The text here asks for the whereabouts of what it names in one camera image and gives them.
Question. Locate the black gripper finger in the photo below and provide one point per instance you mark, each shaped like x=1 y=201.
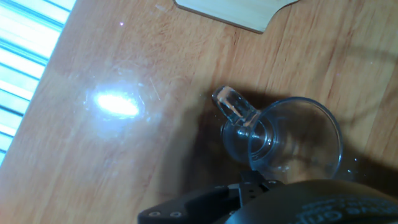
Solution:
x=199 y=202

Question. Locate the wooden cup rack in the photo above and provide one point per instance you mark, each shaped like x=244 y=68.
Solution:
x=236 y=12

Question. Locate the large wooden board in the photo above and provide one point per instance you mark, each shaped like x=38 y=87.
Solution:
x=124 y=174

